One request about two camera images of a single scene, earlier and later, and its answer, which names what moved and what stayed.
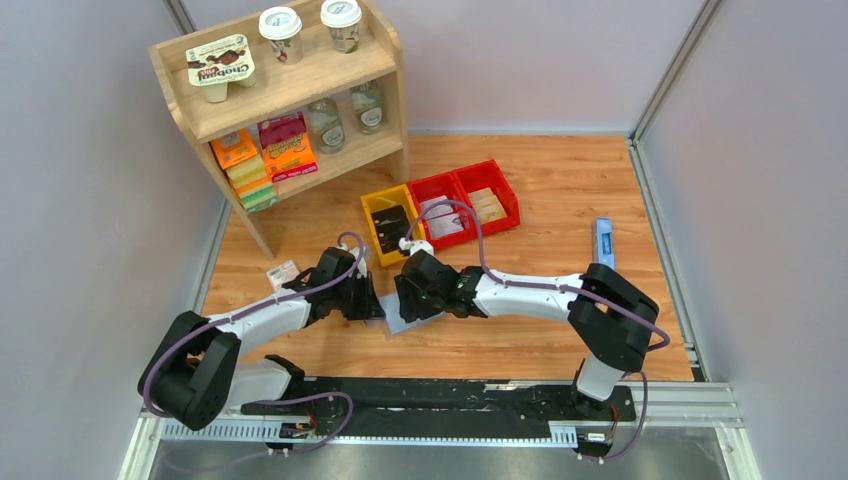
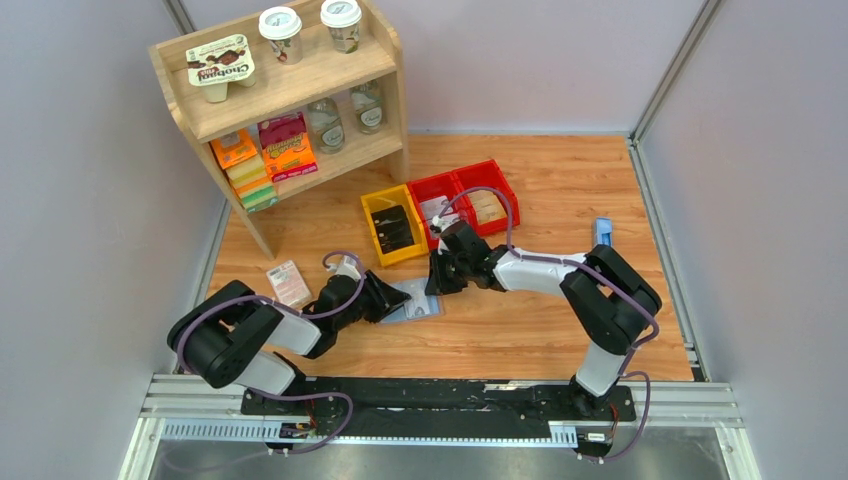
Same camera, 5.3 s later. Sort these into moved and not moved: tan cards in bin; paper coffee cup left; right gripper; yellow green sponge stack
Moved: right gripper
Not moved: yellow green sponge stack; paper coffee cup left; tan cards in bin
